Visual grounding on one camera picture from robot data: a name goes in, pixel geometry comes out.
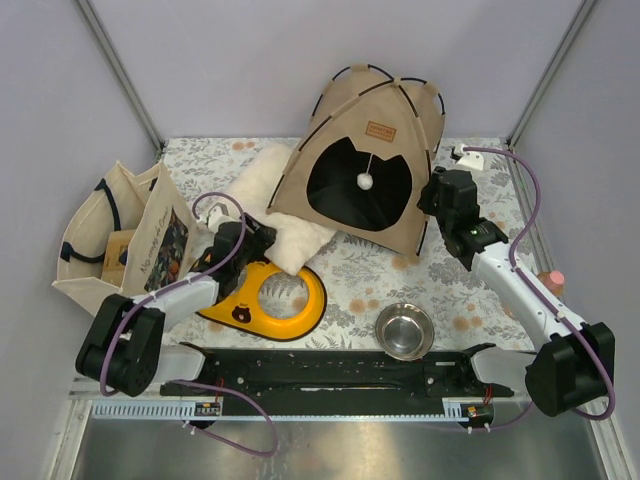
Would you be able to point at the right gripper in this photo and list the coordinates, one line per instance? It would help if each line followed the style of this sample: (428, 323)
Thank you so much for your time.
(424, 202)

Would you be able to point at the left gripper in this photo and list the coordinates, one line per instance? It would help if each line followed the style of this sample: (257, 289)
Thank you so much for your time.
(262, 238)

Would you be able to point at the white fluffy cushion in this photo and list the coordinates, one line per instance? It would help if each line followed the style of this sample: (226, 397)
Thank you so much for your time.
(297, 240)

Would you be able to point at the beige pet tent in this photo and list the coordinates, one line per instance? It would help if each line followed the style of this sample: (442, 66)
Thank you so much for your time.
(365, 170)

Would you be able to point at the black tent pole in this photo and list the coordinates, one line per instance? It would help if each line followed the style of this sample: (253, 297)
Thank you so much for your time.
(357, 80)
(400, 125)

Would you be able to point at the stainless steel bowl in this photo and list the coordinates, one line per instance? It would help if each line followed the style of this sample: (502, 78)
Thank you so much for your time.
(404, 331)

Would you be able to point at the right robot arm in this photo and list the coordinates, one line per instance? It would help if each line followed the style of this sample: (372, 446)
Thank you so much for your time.
(573, 361)

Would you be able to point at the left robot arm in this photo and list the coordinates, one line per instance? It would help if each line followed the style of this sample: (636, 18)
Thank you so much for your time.
(122, 349)

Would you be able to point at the white pompom toy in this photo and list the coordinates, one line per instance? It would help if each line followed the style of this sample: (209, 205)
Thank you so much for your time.
(364, 181)

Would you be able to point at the cream tote bag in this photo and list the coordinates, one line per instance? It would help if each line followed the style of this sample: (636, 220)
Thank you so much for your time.
(158, 254)

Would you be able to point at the orange drink bottle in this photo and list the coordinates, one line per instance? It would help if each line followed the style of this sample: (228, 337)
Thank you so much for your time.
(554, 281)

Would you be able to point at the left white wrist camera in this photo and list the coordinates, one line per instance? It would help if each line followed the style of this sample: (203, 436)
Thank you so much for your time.
(215, 217)

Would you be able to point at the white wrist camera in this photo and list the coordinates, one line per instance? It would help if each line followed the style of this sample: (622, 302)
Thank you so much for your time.
(467, 160)
(215, 217)

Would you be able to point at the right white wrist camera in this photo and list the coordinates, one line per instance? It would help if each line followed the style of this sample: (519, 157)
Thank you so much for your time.
(467, 160)

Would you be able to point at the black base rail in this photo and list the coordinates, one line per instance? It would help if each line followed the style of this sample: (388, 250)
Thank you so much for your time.
(351, 383)

